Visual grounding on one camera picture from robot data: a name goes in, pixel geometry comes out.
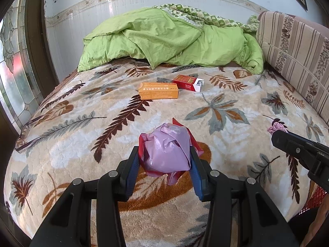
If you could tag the striped floral cushion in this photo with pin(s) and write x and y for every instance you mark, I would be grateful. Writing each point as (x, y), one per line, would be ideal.
(295, 51)

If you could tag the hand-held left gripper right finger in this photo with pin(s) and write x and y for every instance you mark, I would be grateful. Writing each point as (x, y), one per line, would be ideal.
(196, 175)

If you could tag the red cigarette box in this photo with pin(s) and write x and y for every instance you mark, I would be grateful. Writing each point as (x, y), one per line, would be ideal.
(185, 82)

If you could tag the red mesh basket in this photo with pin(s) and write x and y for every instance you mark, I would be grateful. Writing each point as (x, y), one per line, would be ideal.
(318, 200)

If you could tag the person's leg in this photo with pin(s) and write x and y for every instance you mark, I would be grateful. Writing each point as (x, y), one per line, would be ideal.
(316, 229)

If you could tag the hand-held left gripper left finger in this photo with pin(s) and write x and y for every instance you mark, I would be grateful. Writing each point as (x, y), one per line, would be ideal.
(131, 167)

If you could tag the orange medicine box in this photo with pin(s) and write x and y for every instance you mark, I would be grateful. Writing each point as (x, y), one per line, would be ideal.
(158, 91)

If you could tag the pink and red plastic bag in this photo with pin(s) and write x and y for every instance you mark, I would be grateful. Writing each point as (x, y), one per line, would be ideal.
(167, 149)

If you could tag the green quilt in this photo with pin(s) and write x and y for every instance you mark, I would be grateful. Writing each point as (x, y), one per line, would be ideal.
(154, 38)

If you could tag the purple wrapper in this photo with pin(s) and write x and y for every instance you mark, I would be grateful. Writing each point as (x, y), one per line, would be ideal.
(276, 128)

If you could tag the leaf print blanket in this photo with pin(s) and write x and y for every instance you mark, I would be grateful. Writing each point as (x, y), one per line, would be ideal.
(77, 139)

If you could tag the wooden stained glass door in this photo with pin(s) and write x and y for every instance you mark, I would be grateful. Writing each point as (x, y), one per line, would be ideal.
(38, 43)

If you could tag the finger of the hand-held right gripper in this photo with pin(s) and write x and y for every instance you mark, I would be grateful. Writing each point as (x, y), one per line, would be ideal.
(290, 144)

